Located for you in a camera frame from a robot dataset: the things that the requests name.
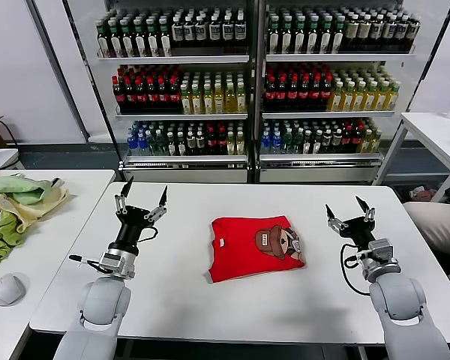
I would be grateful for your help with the small dark bottle white cap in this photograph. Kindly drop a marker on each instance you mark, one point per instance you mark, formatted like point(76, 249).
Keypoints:
point(336, 142)
point(326, 142)
point(317, 142)
point(190, 144)
point(307, 142)
point(171, 144)
point(181, 144)
point(200, 144)

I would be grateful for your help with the red t-shirt with bear print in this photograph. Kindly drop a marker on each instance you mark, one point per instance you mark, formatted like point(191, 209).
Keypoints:
point(240, 258)

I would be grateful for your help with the grey computer mouse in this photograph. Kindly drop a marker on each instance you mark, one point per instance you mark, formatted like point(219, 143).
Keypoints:
point(8, 289)

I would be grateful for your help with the white side table with legs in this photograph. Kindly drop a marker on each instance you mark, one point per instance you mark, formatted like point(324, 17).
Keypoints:
point(435, 138)

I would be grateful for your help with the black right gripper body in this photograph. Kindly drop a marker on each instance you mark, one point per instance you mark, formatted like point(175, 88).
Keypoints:
point(360, 230)

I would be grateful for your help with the dark bottle beige label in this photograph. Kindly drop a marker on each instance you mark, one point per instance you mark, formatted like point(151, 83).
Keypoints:
point(412, 32)
point(388, 32)
point(376, 32)
point(363, 33)
point(351, 33)
point(400, 32)

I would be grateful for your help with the pink cloth pile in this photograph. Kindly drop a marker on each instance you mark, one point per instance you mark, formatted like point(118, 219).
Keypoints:
point(422, 195)

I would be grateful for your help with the olive green towel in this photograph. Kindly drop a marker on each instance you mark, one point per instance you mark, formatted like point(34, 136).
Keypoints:
point(0, 240)

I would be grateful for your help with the white rounded-corner board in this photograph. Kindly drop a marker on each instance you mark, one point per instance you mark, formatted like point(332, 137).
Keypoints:
point(0, 159)

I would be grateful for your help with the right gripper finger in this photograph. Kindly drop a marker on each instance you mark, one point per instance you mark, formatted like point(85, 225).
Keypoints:
point(337, 225)
point(369, 215)

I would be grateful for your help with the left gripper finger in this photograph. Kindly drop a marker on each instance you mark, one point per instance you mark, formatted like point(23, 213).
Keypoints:
point(157, 213)
point(120, 204)

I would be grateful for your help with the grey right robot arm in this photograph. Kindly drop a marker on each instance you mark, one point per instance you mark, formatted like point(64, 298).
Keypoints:
point(401, 300)

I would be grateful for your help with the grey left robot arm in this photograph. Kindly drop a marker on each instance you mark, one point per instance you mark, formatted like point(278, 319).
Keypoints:
point(101, 300)

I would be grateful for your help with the small red-cap cola bottle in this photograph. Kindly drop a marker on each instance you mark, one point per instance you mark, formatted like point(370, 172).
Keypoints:
point(347, 142)
point(221, 144)
point(211, 144)
point(356, 142)

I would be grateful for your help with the drinks display cabinet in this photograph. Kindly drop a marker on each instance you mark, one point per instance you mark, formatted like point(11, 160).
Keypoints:
point(315, 174)
point(183, 174)

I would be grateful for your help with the small blue water bottle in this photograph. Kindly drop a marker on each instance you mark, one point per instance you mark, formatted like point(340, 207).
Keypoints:
point(276, 142)
point(132, 144)
point(141, 144)
point(265, 142)

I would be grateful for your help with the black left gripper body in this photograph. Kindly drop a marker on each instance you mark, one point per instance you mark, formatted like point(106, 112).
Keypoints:
point(131, 225)

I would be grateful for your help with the white metal shelf board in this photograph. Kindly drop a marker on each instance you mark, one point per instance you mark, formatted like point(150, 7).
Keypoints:
point(183, 159)
point(337, 58)
point(326, 114)
point(172, 60)
point(180, 117)
point(318, 157)

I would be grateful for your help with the small green-tinted water bottle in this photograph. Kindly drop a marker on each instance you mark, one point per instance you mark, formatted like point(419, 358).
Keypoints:
point(287, 142)
point(161, 144)
point(152, 144)
point(297, 142)

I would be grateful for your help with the small yellow drink bottle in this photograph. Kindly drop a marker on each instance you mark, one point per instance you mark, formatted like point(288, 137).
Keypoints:
point(365, 142)
point(230, 144)
point(240, 144)
point(375, 142)

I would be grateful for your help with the pale green garment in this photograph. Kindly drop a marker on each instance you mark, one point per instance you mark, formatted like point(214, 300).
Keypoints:
point(18, 187)

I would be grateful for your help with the cream yellow garment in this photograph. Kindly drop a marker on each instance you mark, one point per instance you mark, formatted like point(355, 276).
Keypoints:
point(41, 210)

